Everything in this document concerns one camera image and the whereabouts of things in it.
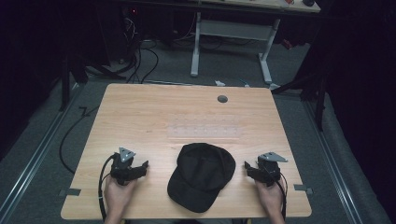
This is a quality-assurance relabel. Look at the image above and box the white-framed wooden desk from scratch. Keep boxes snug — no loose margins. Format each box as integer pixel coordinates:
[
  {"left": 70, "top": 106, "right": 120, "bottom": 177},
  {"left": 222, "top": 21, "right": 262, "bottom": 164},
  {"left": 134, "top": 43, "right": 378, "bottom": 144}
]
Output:
[{"left": 190, "top": 0, "right": 322, "bottom": 86}]

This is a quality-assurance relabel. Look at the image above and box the metal floor rail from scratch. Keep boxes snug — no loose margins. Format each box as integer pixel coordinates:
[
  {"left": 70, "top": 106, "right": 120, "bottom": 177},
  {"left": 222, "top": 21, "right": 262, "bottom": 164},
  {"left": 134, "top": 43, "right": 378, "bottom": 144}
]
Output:
[
  {"left": 0, "top": 82, "right": 86, "bottom": 224},
  {"left": 303, "top": 99, "right": 364, "bottom": 224}
]

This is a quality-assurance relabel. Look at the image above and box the dark curtain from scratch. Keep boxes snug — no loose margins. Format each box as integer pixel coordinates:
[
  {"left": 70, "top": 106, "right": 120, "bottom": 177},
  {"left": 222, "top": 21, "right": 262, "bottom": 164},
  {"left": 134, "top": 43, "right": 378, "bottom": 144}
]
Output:
[{"left": 295, "top": 0, "right": 396, "bottom": 216}]

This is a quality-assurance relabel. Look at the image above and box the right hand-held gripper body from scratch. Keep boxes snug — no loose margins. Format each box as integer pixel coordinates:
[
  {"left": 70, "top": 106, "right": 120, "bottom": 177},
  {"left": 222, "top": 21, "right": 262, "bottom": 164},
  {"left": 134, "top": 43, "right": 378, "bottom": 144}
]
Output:
[{"left": 257, "top": 151, "right": 290, "bottom": 188}]

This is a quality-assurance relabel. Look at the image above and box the person's right hand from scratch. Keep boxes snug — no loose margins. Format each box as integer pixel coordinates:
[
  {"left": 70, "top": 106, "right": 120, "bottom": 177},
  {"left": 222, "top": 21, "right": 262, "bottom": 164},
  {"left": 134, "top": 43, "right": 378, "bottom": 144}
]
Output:
[{"left": 254, "top": 176, "right": 287, "bottom": 218}]

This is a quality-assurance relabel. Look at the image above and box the bundle of black cables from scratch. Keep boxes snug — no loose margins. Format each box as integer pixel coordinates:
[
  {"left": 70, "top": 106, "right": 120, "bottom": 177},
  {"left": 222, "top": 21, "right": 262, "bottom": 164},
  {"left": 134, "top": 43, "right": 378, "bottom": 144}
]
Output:
[{"left": 120, "top": 12, "right": 161, "bottom": 85}]

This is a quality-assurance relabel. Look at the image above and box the black baseball cap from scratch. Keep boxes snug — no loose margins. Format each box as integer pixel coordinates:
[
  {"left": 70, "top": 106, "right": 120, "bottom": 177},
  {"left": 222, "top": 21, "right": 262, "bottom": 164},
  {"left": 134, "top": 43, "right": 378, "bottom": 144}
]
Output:
[{"left": 166, "top": 142, "right": 237, "bottom": 215}]

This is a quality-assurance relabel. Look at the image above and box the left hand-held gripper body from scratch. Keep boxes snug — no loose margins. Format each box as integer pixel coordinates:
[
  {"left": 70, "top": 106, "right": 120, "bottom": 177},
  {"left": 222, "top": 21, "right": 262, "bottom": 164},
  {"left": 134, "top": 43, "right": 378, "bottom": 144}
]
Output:
[{"left": 109, "top": 147, "right": 138, "bottom": 187}]

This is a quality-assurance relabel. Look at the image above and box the black metal stand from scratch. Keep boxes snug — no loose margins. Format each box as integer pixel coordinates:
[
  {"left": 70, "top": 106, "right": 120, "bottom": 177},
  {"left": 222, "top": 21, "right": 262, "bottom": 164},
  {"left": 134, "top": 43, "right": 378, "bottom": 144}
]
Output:
[
  {"left": 271, "top": 73, "right": 328, "bottom": 132},
  {"left": 59, "top": 54, "right": 90, "bottom": 112}
]

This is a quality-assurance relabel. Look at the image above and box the left hand-held gripper black cable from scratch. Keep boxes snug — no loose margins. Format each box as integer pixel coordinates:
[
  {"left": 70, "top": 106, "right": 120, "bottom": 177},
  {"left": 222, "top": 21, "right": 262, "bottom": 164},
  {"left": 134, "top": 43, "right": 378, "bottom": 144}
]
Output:
[{"left": 97, "top": 154, "right": 117, "bottom": 222}]

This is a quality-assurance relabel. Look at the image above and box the person's left hand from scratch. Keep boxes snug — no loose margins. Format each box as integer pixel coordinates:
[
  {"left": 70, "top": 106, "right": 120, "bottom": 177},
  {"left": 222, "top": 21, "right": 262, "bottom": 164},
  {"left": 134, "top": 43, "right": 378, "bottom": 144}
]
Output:
[{"left": 104, "top": 176, "right": 138, "bottom": 220}]

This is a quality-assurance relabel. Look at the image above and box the clear tape patch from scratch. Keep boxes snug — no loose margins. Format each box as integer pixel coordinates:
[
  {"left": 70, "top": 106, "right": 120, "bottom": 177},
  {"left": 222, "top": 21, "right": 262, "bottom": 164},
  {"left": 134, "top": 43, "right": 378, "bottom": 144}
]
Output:
[{"left": 166, "top": 114, "right": 241, "bottom": 140}]

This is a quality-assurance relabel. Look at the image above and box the black floor cable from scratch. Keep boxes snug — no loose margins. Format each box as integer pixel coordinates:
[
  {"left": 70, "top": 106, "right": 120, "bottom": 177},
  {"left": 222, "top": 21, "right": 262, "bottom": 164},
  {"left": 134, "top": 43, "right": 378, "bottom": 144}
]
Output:
[{"left": 58, "top": 105, "right": 101, "bottom": 175}]

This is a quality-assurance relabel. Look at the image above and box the grey tape strip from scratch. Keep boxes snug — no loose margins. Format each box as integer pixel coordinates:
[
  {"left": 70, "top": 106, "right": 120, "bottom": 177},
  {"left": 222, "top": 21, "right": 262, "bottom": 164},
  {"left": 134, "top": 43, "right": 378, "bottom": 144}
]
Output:
[
  {"left": 293, "top": 183, "right": 314, "bottom": 196},
  {"left": 58, "top": 188, "right": 82, "bottom": 198}
]

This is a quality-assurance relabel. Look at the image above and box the hand-held gripper black cable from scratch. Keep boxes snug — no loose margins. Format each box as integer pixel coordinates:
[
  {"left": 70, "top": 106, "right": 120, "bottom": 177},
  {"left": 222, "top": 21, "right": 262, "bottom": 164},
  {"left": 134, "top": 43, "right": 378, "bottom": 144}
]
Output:
[
  {"left": 97, "top": 154, "right": 117, "bottom": 222},
  {"left": 275, "top": 173, "right": 289, "bottom": 221}
]

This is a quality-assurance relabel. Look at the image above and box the right hand-held gripper black cable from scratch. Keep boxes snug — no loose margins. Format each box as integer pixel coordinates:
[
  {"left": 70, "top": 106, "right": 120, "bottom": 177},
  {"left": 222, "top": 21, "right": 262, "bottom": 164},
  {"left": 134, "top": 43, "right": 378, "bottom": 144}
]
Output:
[{"left": 275, "top": 173, "right": 289, "bottom": 221}]

